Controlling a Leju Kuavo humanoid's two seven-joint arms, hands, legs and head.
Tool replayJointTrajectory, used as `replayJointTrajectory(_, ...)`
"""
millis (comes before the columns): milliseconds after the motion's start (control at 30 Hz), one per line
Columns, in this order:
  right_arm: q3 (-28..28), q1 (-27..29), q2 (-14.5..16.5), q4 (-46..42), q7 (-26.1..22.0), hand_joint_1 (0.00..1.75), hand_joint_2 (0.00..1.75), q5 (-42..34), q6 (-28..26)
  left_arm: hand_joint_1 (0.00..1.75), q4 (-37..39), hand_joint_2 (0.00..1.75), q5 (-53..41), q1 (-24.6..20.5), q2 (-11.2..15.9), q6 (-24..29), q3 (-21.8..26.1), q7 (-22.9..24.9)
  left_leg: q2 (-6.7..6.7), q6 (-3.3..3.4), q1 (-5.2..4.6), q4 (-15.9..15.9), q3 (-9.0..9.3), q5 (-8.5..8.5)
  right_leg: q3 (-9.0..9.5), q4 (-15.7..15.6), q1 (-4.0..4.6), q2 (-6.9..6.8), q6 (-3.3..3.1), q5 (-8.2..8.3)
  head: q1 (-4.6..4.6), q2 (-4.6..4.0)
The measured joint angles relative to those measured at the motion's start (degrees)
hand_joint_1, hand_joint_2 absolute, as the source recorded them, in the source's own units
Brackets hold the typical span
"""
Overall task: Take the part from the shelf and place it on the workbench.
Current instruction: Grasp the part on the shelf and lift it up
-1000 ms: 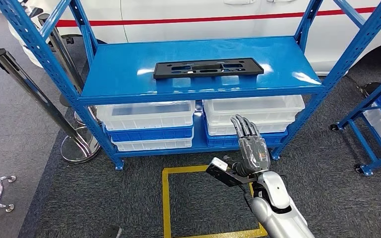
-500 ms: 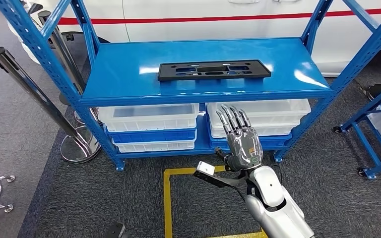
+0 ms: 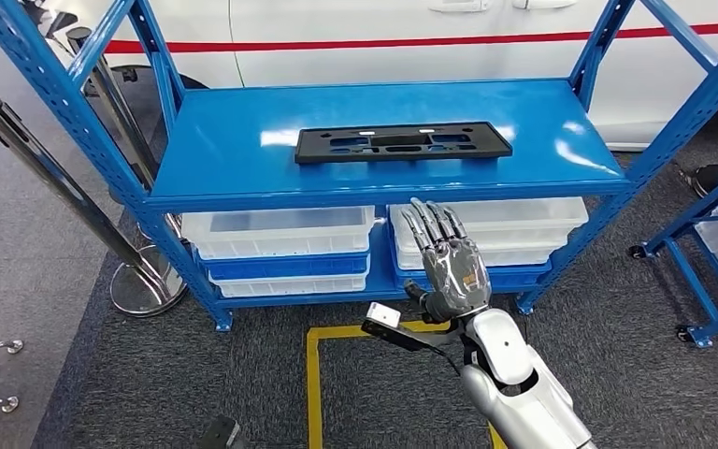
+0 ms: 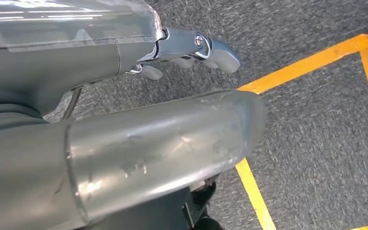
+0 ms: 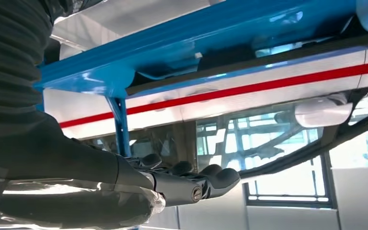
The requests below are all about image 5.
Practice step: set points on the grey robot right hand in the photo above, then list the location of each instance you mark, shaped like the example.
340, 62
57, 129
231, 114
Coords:
60, 165

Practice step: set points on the blue metal shelf rack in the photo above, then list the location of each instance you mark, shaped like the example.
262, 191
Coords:
171, 41

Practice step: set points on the white translucent plastic bin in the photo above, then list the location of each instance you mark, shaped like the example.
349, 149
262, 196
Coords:
107, 22

